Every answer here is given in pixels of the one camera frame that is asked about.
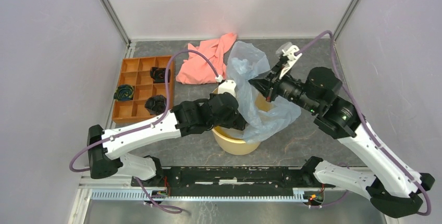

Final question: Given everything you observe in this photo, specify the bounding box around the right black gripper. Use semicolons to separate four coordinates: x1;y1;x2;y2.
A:
247;60;320;113

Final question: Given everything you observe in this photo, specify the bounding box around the yellow trash bin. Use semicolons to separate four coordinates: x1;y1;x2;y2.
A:
212;95;273;155

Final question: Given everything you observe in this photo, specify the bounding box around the blue plastic trash bag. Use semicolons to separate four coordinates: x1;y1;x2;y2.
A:
226;41;301;144

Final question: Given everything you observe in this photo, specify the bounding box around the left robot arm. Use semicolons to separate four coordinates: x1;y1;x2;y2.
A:
88;92;247;186

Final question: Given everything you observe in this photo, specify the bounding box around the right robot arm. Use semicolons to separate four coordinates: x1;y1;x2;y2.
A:
249;64;435;218

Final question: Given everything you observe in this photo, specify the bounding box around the pink cloth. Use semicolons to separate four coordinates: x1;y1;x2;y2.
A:
176;33;237;84

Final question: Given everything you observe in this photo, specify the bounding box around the black rolled sock lower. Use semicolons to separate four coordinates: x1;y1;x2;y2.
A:
144;95;167;116

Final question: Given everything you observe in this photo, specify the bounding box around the black rolled sock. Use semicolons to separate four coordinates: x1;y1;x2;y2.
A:
150;67;171;84
144;95;167;116

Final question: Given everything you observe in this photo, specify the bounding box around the black rolled sock upper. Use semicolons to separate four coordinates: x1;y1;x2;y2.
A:
150;67;171;84

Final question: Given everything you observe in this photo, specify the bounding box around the orange compartment tray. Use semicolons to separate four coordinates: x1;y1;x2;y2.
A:
112;56;175;124

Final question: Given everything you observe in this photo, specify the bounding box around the blue green rolled sock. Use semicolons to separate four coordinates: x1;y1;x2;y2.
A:
113;84;134;102

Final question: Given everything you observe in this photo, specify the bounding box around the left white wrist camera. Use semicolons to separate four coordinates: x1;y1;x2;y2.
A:
214;75;237;98

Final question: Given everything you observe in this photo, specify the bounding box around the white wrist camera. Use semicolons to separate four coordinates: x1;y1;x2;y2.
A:
214;75;237;98
276;42;302;80

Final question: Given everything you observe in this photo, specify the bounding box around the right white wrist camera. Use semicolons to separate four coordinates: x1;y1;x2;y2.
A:
276;42;302;80

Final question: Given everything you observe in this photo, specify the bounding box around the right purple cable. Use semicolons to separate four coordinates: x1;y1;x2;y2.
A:
295;30;432;217

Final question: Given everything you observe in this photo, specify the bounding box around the purple cable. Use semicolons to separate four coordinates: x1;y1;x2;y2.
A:
295;30;432;217
69;49;224;173

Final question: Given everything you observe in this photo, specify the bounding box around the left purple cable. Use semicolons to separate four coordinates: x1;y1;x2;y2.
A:
69;49;224;173

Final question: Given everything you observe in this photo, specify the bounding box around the right aluminium corner post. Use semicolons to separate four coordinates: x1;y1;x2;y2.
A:
334;0;361;41

